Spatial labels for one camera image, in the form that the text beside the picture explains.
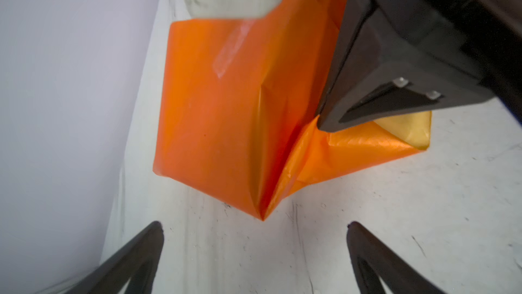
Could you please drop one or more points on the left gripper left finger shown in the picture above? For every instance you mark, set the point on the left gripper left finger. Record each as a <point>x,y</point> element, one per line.
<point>132,268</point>

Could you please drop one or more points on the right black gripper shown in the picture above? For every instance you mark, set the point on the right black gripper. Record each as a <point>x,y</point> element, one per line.
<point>395,57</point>

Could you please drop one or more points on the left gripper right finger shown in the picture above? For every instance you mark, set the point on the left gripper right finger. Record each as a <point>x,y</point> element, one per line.
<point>375,264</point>

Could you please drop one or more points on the yellow orange wrapping paper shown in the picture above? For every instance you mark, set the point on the yellow orange wrapping paper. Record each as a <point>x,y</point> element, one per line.
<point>250,139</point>

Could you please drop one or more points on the clear adhesive tape strip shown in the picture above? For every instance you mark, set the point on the clear adhesive tape strip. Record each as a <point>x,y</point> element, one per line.
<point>231,47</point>

